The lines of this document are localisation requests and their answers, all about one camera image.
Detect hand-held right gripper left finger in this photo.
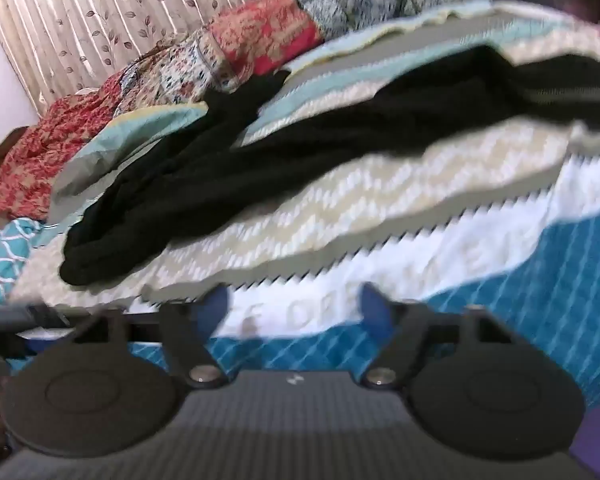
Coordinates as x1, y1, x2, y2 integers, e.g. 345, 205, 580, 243
71, 284, 231, 392

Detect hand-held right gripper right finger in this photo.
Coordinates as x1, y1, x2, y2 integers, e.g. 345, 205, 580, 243
360, 282, 519, 391

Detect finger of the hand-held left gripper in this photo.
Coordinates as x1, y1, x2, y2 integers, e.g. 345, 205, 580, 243
0, 304, 76, 336

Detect black pants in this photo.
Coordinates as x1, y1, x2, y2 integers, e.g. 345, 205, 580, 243
59, 45, 600, 288

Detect teal patterned pillow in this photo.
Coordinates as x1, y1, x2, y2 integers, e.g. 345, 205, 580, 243
0, 217, 46, 307

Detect chevron striped blanket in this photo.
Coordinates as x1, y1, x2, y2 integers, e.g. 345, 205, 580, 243
0, 0, 600, 411

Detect red floral patchwork quilt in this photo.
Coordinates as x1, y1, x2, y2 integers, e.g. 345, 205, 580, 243
0, 0, 326, 241

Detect leaf print curtain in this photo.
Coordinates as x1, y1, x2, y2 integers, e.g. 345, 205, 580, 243
0, 0, 301, 111

